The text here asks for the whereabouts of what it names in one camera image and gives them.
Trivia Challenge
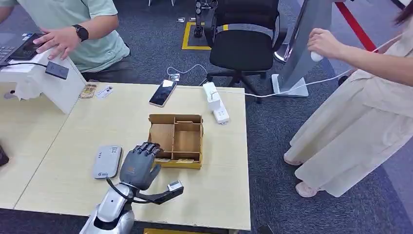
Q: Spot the person's left hand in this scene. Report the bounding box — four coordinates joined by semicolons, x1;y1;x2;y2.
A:
33;26;81;60

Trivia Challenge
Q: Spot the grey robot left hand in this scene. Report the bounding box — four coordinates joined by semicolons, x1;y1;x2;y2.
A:
119;142;165;191

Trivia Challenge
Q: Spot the person's hand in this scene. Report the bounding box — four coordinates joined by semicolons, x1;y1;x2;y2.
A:
307;28;344;60

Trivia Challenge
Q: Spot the black wristwatch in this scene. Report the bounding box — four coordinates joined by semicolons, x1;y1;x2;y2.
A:
71;24;89;42

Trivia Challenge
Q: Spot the black adapter box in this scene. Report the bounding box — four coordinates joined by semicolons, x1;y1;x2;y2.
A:
45;61;70;80

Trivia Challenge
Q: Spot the grey flat card reader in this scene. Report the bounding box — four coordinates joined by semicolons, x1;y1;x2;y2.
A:
93;145;123;180

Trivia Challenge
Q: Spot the grey standing display panel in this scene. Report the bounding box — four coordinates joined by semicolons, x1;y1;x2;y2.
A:
271;0;335;98

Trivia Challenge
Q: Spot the person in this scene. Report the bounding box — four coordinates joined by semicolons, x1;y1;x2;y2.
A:
283;0;413;198
0;0;139;84

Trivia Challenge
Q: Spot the black tablet phone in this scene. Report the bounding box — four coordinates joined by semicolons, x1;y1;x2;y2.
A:
9;33;49;61

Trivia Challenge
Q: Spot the red floor tape stripe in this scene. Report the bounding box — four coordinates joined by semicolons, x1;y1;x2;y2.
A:
334;1;378;52

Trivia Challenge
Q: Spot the grey laptop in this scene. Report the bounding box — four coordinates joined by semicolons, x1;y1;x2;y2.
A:
0;32;20;67

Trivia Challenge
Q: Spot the wooden compartment box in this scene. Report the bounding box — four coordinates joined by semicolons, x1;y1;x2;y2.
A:
144;114;205;171

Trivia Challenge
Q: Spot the crumpled white paper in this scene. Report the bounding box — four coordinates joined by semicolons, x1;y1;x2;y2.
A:
14;80;42;101

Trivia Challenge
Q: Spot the tan card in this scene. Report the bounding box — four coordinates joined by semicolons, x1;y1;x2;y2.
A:
79;84;97;99

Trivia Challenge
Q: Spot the white card with dark print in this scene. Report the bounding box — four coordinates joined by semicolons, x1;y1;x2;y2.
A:
95;85;114;100

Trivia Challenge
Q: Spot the yellow floor tape strip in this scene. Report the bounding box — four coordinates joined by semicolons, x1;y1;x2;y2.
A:
143;228;240;234

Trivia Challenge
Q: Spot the black smartphone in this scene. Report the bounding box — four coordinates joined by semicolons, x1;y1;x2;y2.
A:
149;79;178;108

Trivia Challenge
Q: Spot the black office chair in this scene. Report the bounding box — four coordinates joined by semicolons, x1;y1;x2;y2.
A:
204;0;288;104

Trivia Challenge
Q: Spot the white power strip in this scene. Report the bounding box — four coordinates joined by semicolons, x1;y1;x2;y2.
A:
202;81;230;125

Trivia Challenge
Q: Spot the white plug adapter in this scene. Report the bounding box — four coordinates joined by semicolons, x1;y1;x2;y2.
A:
207;91;222;112

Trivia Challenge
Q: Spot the person's foot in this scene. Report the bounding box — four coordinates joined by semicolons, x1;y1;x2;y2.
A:
283;152;302;167
295;181;320;198

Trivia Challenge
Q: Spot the dark object at desk edge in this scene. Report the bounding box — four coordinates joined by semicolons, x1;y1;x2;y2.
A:
0;145;10;168

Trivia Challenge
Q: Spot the thin black cable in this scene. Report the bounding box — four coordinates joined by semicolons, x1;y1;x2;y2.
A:
6;61;47;69

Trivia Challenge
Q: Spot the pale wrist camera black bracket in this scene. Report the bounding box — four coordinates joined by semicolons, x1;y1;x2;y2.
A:
135;180;185;206

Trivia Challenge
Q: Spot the white charging cable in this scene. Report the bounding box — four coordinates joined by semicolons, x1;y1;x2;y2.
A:
210;68;354;98

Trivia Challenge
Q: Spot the white floor cable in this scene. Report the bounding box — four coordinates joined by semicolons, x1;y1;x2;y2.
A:
166;64;209;86

